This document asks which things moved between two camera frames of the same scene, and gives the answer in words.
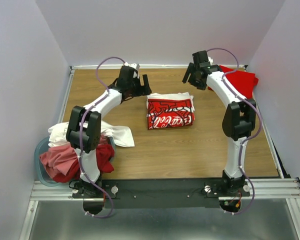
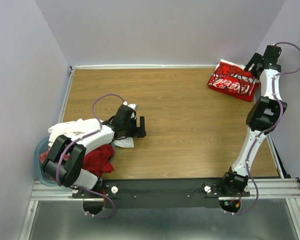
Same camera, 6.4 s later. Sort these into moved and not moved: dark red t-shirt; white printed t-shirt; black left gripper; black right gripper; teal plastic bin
Moved: white printed t-shirt; black right gripper; black left gripper
Not moved: dark red t-shirt; teal plastic bin
